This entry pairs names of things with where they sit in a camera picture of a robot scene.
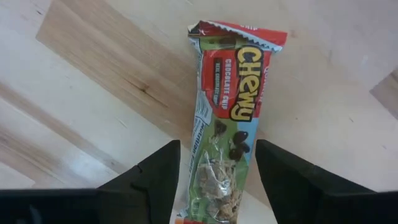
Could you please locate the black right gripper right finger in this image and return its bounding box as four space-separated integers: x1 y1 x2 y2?
254 139 398 224

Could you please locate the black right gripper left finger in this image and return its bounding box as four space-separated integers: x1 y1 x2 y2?
0 139 182 224

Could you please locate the chocolate chip granola bar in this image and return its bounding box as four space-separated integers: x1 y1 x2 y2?
174 20 289 224

